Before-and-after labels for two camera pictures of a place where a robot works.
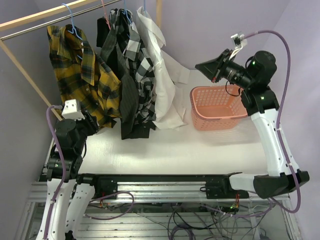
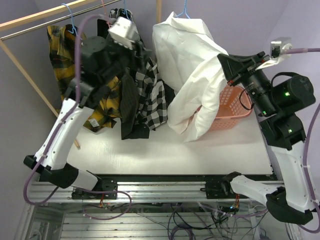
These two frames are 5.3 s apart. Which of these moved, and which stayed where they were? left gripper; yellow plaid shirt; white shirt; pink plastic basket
Moved: left gripper; white shirt
Stayed: yellow plaid shirt; pink plastic basket
